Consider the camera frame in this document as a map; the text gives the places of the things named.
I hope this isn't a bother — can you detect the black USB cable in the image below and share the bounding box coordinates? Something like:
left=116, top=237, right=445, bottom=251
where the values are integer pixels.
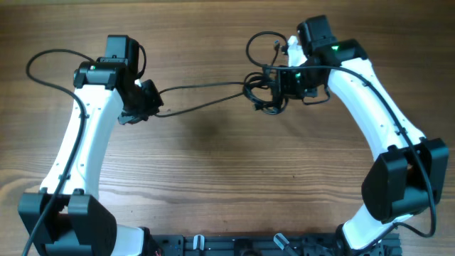
left=154, top=39, right=282, bottom=119

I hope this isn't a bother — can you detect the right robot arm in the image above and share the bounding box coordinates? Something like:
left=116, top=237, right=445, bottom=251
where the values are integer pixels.
left=272, top=16, right=449, bottom=255

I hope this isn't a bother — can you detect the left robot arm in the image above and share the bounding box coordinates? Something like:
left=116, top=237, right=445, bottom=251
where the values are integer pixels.
left=18, top=35, right=163, bottom=256

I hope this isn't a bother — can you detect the left camera black cable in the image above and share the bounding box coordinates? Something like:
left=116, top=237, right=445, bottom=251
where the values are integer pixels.
left=21, top=48, right=97, bottom=256

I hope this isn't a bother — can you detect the camera black cable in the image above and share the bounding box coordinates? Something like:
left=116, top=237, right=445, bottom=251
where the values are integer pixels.
left=21, top=48, right=97, bottom=256
left=245, top=31, right=437, bottom=250

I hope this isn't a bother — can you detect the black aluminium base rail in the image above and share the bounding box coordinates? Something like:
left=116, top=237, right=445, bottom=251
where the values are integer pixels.
left=149, top=233, right=402, bottom=256

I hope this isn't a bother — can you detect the right camera black cable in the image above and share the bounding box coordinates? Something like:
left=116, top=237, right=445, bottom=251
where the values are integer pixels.
left=245, top=31, right=437, bottom=250

